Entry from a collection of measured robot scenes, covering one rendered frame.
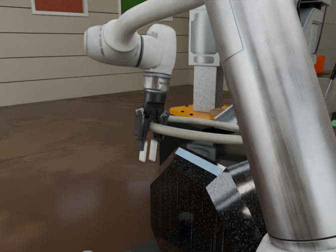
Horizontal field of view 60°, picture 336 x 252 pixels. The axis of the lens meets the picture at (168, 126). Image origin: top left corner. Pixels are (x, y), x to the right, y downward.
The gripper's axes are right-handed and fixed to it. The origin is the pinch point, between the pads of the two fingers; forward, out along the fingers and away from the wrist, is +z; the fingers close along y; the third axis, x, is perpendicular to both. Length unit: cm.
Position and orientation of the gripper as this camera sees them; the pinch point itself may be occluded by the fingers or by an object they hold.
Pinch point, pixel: (148, 151)
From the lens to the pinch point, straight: 99.5
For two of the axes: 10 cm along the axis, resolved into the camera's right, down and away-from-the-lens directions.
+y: 7.8, 0.2, 6.2
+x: -6.1, -1.7, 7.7
